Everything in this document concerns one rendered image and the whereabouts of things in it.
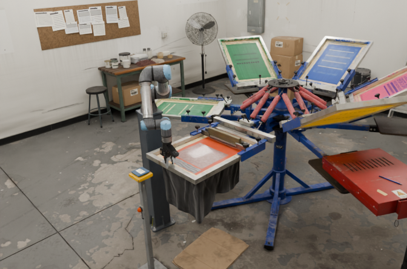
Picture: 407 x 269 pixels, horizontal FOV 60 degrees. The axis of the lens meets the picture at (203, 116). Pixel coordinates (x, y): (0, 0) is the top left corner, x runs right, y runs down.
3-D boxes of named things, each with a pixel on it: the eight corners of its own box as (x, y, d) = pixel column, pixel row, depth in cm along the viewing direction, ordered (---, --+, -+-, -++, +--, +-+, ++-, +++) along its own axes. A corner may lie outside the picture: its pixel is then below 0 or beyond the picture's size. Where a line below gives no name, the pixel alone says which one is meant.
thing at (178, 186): (200, 225, 273) (197, 177, 257) (163, 201, 303) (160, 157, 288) (202, 223, 275) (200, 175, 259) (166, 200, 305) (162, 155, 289)
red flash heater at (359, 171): (449, 209, 205) (453, 191, 201) (380, 223, 196) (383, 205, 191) (377, 160, 261) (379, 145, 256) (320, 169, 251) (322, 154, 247)
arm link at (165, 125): (170, 119, 260) (171, 123, 252) (171, 132, 264) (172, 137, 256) (159, 119, 259) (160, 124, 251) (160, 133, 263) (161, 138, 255)
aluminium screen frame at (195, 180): (195, 185, 247) (195, 180, 245) (146, 157, 287) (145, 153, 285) (264, 147, 297) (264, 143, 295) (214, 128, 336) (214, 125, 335)
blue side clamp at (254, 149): (241, 162, 277) (241, 154, 275) (237, 160, 281) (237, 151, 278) (265, 149, 296) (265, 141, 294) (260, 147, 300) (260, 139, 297)
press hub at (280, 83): (281, 212, 368) (289, 86, 318) (252, 197, 394) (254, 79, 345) (302, 196, 393) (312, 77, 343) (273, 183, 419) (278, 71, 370)
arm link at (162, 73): (154, 88, 318) (151, 62, 266) (171, 87, 320) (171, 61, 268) (155, 101, 315) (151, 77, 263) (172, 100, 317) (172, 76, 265)
